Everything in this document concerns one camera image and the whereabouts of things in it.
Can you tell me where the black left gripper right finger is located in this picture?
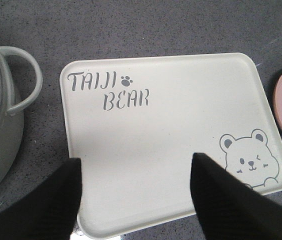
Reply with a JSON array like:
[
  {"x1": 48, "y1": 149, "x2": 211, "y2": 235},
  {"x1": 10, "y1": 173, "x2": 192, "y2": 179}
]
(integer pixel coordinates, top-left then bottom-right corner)
[{"x1": 190, "y1": 153, "x2": 282, "y2": 240}]

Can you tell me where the cream bear serving tray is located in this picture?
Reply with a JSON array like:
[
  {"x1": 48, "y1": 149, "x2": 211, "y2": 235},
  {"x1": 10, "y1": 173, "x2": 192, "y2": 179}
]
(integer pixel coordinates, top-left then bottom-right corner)
[{"x1": 59, "y1": 53, "x2": 282, "y2": 240}]

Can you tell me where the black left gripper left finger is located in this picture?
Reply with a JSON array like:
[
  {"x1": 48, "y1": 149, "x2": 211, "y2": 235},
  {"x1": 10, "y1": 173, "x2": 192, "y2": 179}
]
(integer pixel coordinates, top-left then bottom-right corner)
[{"x1": 0, "y1": 158, "x2": 82, "y2": 240}]

